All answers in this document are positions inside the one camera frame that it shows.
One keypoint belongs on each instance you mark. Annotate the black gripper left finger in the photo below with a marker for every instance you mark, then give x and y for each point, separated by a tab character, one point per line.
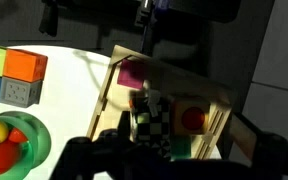
84	160

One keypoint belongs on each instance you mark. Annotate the magenta toy block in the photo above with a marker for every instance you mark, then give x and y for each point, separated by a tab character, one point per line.
131	74

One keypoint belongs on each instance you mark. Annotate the orange toy block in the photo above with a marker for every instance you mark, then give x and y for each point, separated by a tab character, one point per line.
23	65

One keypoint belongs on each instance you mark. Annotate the red toy tomato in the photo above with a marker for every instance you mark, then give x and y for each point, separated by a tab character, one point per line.
0	157

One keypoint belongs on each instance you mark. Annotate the gray toy block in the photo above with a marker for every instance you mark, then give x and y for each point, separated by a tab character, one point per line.
17	93

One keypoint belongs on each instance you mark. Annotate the wooden cube with orange circle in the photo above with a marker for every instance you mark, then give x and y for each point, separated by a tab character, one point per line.
192	117

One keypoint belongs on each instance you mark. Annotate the small orange-red toy fruit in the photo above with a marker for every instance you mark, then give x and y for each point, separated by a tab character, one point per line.
17	135

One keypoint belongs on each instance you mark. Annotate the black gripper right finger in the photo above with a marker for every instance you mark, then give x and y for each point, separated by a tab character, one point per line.
279	158

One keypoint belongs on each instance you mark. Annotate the green translucent bowl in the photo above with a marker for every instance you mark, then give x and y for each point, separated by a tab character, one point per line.
37	140

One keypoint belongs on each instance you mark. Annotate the black white checkered cube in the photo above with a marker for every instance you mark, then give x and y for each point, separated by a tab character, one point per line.
152	126

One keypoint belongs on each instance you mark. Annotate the wooden tray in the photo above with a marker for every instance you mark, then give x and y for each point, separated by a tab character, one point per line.
112	96

